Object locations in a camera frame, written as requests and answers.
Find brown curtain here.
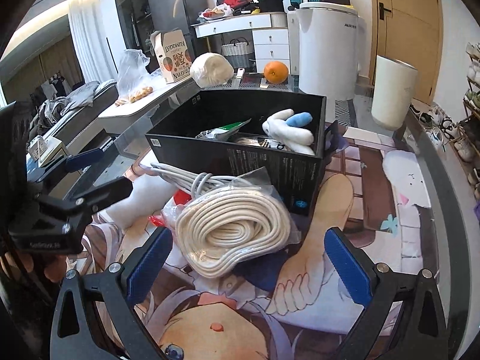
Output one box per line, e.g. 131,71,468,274
0,35,83,94

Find row of sneakers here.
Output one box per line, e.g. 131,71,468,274
409,103,462,162

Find red and white plastic bag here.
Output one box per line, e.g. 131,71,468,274
148,189,192,229

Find person's left hand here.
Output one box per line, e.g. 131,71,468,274
20,251,74,284

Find black cardboard box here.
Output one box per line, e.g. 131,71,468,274
144,90,332,217

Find printed cardboard fruit box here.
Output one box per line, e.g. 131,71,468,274
150,30,195,84

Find white side table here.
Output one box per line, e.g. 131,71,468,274
98,79,203,136

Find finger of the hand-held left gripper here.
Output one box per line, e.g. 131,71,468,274
28,148,104,181
35,178,134,218

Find bedside table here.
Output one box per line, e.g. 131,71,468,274
28,135,72,166

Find white cylindrical bin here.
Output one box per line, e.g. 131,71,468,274
370,55,419,129

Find bed with grey clothes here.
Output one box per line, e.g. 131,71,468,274
30,79,121,139

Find wicker basket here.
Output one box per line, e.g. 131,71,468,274
220,38,256,69

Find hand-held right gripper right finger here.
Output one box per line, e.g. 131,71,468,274
324,227,449,360

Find white foam piece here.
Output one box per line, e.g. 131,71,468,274
112,178,177,229

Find white round bundle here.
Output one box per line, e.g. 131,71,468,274
190,53,234,88

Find dark glass cabinet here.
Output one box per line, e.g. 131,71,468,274
112,0,166,72

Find printed desk mat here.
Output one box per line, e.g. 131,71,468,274
84,120,436,360

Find coiled white cable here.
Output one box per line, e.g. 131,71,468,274
150,162,241,197

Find clear plastic bag of kumquats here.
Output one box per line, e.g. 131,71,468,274
114,49,154,106

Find white curtain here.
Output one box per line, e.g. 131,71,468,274
67,0,113,83

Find grey refrigerator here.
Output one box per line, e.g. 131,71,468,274
147,0,209,57

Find plastic bag of food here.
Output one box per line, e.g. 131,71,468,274
199,3,235,20

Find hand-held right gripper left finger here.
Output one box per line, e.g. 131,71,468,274
50,227,174,360

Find white and blue plush toy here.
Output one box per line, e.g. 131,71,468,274
261,109,316,155

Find bagged cream rope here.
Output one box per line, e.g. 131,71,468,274
161,169,301,280

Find orange fruit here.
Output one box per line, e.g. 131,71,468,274
263,61,289,83

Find white washing machine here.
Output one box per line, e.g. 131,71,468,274
288,2,367,102

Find wooden door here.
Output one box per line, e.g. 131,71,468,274
369,0,443,106

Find hanging clothes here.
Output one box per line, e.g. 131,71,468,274
34,75,76,102

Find shoe rack with shoes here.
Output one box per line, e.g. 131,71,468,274
455,43,480,188

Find white dresser with drawers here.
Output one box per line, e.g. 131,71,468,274
190,12,291,74

